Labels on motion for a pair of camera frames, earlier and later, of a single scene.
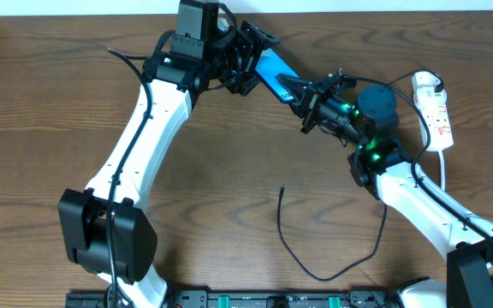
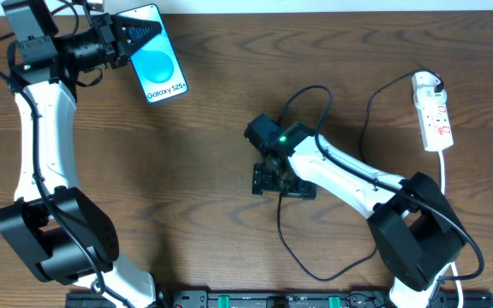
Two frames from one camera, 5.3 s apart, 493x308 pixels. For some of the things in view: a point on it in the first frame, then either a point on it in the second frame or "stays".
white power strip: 436,109 stays
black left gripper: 251,56 to 110,39
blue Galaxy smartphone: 269,67 to 156,63
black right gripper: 313,103 to 282,186
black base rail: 247,299 stays
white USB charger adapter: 425,96 stays
